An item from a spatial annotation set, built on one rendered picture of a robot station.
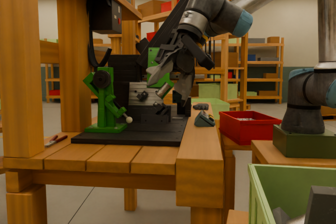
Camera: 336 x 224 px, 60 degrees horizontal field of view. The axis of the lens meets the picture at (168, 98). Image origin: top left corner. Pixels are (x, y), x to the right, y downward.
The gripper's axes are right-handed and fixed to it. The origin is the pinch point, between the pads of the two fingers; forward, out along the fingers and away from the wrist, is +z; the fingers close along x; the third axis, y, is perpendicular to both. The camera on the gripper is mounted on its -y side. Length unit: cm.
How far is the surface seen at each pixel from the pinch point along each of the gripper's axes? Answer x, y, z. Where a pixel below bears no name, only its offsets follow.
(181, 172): -17.0, -0.4, 17.3
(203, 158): -19.1, -4.5, 10.8
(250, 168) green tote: -3.0, -26.5, 9.0
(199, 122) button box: -53, 27, -3
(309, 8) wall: -837, 357, -598
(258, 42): -741, 439, -409
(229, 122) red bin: -77, 27, -11
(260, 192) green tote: 5.7, -33.6, 12.3
